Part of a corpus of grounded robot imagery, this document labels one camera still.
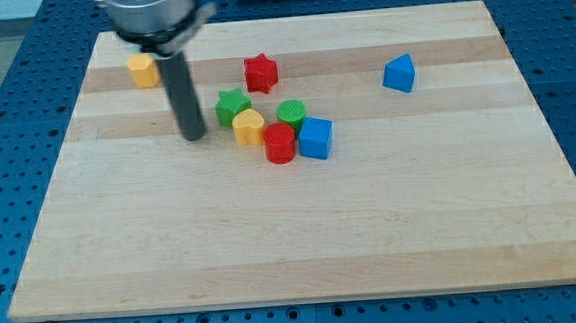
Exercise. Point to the blue triangle block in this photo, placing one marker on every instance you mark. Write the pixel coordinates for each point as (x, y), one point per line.
(399, 74)

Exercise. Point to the wooden board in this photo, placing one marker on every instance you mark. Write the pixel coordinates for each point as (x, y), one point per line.
(458, 186)

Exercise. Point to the blue cube block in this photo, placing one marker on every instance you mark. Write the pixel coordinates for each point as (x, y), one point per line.
(315, 138)

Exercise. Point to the yellow heart block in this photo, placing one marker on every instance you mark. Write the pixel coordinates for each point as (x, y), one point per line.
(248, 127)

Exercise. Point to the red star block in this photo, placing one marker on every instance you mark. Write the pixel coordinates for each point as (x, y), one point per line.
(261, 73)

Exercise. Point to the green star block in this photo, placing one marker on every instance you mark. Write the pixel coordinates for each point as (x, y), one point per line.
(230, 103)

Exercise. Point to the red cylinder block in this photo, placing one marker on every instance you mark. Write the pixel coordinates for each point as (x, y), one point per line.
(279, 140)

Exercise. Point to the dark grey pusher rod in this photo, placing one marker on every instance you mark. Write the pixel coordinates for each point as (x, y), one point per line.
(182, 96)

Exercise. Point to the yellow pentagon block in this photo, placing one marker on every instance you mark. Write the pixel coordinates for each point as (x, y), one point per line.
(143, 70)

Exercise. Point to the green cylinder block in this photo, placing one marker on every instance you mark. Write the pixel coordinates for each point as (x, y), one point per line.
(292, 112)

